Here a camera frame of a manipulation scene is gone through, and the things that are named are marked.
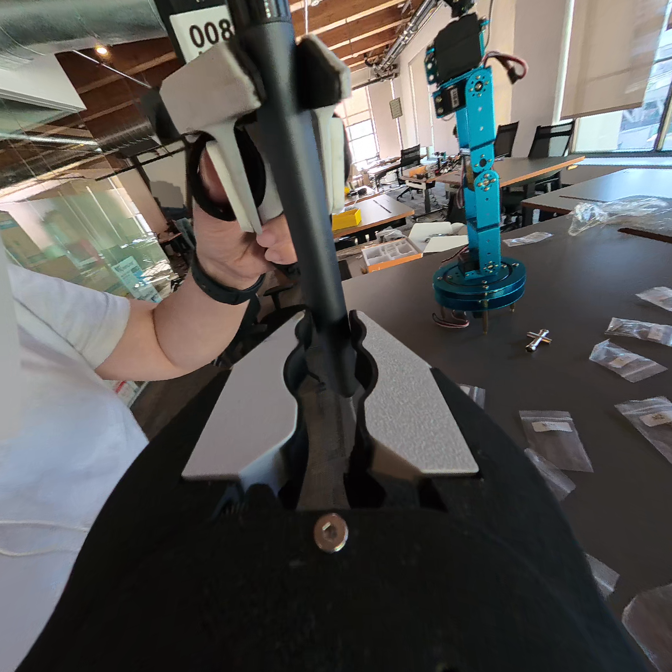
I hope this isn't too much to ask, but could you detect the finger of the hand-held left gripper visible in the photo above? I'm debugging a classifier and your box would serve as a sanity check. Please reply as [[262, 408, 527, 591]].
[[158, 40, 264, 136], [294, 33, 352, 112]]

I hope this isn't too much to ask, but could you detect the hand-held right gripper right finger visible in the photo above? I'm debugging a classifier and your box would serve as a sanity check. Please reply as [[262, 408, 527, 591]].
[[349, 309, 481, 478]]

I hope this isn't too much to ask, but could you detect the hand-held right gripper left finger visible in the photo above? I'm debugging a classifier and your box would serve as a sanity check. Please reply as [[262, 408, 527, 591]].
[[180, 311, 312, 498]]

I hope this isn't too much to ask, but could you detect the black screwdriver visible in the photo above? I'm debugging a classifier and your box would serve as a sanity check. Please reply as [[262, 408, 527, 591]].
[[231, 0, 361, 399]]

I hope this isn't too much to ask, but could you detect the person's left forearm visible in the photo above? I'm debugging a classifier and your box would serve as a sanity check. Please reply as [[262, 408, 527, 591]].
[[94, 286, 260, 381]]

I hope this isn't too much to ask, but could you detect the wood-edged office desk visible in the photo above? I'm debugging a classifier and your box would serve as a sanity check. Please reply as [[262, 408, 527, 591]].
[[521, 168, 672, 215], [436, 154, 586, 191], [336, 194, 415, 238]]

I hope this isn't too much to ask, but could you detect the black desk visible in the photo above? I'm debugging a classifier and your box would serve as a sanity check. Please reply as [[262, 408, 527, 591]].
[[341, 212, 672, 672]]

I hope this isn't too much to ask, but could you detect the person's left hand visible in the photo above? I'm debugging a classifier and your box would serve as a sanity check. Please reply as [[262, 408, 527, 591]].
[[191, 149, 302, 292]]

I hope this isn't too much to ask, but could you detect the large paned window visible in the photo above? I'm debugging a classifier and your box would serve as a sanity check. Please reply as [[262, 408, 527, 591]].
[[344, 118, 376, 169]]

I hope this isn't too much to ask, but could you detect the yellow bin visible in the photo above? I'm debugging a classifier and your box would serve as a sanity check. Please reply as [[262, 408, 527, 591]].
[[331, 208, 362, 238]]

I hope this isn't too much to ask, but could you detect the orange foam tray box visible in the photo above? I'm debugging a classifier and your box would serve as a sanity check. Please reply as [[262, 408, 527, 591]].
[[360, 236, 424, 274]]

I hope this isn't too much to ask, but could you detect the black wrist band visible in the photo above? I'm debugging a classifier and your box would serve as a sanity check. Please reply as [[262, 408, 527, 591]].
[[190, 253, 267, 306]]

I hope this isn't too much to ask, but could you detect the white box lid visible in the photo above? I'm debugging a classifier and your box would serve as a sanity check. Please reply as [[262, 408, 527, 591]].
[[408, 220, 469, 254]]

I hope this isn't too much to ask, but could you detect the metal cross wrench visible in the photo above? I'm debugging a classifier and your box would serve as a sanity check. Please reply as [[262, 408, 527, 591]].
[[526, 328, 564, 354]]

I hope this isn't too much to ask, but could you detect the stack of cardboard boxes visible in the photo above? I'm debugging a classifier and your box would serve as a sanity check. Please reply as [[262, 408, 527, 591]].
[[0, 210, 169, 305]]

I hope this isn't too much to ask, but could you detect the person in white shirt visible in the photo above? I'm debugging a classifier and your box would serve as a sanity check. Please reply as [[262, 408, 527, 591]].
[[0, 262, 151, 672]]

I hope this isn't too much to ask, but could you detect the large crumpled clear bag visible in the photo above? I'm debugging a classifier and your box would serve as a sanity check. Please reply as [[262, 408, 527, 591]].
[[567, 195, 672, 236]]

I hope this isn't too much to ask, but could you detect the beige roller blind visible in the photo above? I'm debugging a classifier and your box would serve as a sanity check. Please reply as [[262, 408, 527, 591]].
[[559, 0, 672, 121]]

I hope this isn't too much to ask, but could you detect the large metal air duct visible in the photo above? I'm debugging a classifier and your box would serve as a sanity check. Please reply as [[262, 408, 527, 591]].
[[0, 0, 174, 60]]

